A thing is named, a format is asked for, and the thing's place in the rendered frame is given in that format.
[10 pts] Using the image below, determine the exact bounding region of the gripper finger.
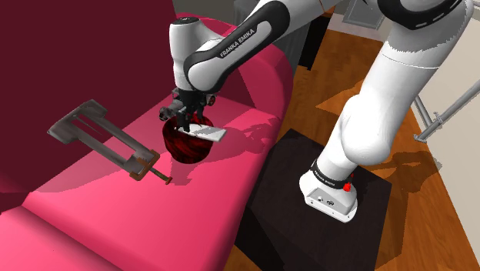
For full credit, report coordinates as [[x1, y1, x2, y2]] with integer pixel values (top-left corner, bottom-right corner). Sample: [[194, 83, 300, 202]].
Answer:
[[192, 106, 206, 125], [177, 108, 190, 132]]

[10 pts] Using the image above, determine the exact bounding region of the white phone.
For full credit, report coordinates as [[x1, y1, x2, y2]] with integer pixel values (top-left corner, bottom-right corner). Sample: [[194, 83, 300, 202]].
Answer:
[[175, 121, 228, 143]]

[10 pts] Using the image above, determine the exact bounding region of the dark red round bowl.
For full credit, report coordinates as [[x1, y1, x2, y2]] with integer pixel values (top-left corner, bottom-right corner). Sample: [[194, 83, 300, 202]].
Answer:
[[162, 115, 215, 165]]

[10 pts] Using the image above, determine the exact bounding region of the grey and brown clamp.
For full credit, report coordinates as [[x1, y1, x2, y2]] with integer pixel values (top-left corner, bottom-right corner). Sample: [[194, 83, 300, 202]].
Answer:
[[46, 99, 174, 186]]

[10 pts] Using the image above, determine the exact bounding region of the pink sofa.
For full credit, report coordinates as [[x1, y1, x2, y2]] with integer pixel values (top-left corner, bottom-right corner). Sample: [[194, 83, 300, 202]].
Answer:
[[0, 0, 295, 271]]

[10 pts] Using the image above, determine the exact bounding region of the dark robot stand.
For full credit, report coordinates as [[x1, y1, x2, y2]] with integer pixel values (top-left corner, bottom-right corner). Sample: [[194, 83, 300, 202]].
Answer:
[[233, 128, 393, 271]]

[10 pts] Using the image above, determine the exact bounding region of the grey metal railing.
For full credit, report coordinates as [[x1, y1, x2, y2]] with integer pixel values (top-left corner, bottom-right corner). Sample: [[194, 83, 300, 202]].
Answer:
[[412, 78, 480, 145]]

